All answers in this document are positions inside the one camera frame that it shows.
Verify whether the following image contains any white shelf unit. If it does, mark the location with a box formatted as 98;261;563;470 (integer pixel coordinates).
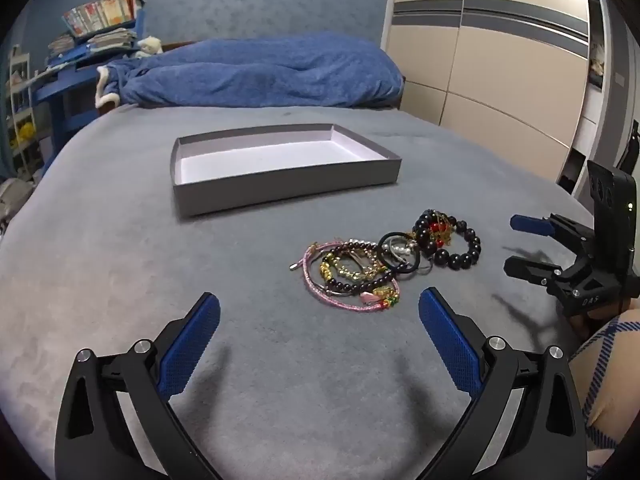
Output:
5;45;42;172

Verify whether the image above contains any large black bead bracelet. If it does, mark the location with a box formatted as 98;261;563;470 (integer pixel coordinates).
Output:
412;209;483;269

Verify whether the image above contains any blue fleece blanket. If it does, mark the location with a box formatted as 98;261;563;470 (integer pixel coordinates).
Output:
95;31;405;110

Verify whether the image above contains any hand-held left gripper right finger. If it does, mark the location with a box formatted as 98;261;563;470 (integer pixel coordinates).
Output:
419;287;588;480

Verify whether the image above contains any beige sliding wardrobe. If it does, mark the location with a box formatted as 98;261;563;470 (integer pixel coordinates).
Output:
382;0;603;177

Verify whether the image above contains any black hair tie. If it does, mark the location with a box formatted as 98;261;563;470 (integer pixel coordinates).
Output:
377;231;427;276

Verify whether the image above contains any gold chain bracelet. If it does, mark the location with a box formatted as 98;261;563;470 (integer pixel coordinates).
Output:
322;251;382;282

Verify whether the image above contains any grey bed blanket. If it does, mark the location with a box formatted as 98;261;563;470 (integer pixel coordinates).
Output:
0;102;621;480

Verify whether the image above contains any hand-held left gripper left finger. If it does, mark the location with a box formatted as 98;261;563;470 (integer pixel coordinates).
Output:
54;292;223;480

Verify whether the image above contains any blue desk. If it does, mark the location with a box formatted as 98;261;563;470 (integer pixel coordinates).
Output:
32;7;149;172

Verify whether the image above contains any white plush toy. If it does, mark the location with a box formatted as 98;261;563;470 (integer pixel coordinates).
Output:
135;36;165;59

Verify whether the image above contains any grey cardboard box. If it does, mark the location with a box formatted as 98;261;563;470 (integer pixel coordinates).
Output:
169;123;402;219

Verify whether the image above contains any pink cord bracelet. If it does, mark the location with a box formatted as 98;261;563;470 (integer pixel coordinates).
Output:
288;242;402;312

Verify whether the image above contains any person's plaid trouser leg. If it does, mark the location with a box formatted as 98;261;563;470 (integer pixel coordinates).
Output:
570;309;640;480

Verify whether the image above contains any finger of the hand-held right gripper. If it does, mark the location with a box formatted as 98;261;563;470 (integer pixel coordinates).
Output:
510;213;596;256
503;255;577;287

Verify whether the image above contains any box of books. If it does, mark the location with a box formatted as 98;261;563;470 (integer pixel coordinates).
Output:
62;0;146;39

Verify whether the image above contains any dark garnet bead bracelet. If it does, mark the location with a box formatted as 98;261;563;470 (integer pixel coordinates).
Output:
320;241;402;297

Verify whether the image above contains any stack of papers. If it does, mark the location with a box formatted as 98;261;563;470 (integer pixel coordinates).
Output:
47;29;139;57

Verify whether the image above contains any red and gold bead bracelet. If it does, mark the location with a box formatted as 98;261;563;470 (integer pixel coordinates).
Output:
424;212;455;251

